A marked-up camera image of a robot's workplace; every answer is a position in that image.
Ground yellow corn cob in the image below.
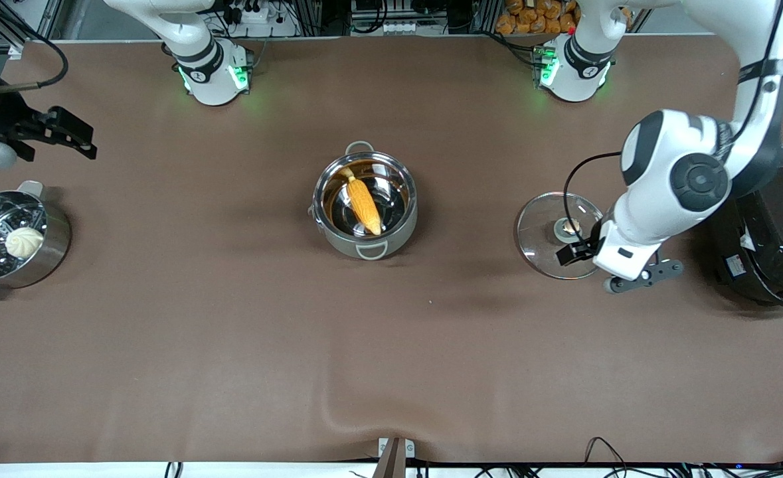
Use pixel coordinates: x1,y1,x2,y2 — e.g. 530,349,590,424
340,167,384,236

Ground aluminium frame profile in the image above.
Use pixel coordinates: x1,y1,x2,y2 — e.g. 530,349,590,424
0,0,56,59

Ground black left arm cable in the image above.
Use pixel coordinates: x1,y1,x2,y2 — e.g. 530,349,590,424
563,0,783,248

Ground black rice cooker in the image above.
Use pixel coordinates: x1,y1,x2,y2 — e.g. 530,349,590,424
703,141,783,314

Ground large table mat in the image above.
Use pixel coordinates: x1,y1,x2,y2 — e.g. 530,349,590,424
0,33,783,464

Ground looped black floor cable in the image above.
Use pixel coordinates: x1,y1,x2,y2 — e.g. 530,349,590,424
585,437,628,478

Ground white power strip with plugs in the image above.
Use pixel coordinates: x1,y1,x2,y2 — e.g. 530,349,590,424
226,2,270,25

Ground metal edge bracket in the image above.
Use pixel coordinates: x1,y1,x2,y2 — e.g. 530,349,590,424
373,437,416,478

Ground steel steamer pot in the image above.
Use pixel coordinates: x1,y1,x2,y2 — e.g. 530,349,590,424
0,181,72,299

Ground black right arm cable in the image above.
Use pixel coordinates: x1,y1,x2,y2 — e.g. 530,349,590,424
0,27,69,92

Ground orange snack packs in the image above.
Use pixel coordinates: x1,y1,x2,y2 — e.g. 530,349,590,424
495,0,579,36

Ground steel cooking pot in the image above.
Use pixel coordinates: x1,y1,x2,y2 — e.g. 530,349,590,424
308,141,420,261

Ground glass pot lid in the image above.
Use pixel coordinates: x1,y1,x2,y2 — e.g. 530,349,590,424
516,192,606,280

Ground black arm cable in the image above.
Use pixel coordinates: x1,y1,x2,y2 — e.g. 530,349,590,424
0,27,69,92
563,0,783,248

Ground white steamed bun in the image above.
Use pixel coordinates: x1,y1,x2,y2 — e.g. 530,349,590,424
5,227,45,260

